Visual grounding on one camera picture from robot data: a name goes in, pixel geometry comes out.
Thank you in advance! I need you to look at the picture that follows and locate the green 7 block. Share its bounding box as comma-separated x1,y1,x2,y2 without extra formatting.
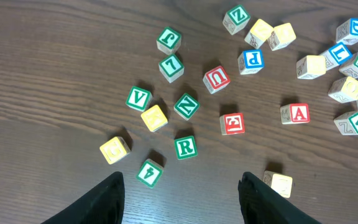
158,54,185,83

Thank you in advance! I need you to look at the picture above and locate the yellow S block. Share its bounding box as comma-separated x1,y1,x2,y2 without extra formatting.
296,55,326,80

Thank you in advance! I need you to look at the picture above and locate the green Z block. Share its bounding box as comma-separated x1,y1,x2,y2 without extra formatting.
223,5,250,35

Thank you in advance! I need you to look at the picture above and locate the yellow C block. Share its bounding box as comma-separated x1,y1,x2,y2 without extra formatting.
263,170,293,198

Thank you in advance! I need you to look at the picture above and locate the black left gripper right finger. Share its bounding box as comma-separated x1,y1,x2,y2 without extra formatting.
238,172,319,224

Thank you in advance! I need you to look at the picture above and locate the red E block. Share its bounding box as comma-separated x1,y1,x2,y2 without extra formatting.
219,113,245,135

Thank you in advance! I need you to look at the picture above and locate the yellow block beside Z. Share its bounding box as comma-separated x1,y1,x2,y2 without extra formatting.
244,19,273,49

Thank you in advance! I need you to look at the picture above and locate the blue D block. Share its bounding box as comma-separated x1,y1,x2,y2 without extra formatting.
336,18,358,45

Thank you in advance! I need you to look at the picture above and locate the red A block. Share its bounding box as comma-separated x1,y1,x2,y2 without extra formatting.
280,103,310,124

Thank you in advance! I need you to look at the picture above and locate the green J block left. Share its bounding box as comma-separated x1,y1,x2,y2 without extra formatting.
156,27,181,55

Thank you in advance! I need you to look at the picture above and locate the green N block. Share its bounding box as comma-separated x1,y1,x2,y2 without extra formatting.
174,93,200,121

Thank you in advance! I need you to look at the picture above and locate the green R block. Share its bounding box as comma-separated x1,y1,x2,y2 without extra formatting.
174,136,198,160

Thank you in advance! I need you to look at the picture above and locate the yellow O block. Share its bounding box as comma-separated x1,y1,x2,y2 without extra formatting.
267,23,296,51

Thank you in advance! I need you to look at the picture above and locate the yellow K block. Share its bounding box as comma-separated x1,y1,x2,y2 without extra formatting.
141,105,168,132

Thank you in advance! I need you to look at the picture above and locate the green 4 block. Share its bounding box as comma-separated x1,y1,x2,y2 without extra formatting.
136,159,163,189

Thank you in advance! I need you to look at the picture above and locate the blue P block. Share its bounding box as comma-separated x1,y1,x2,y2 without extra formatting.
237,49,265,75

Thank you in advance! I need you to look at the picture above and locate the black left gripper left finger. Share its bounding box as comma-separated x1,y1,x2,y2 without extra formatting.
42,172,125,224

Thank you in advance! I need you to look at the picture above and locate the yellow G block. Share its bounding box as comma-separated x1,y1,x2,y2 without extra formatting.
99,136,131,164

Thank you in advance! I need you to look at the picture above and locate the blue L block upper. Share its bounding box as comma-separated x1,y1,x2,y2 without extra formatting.
321,42,352,70

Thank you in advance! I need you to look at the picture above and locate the red U block left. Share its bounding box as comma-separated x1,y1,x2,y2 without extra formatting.
203,65,231,94

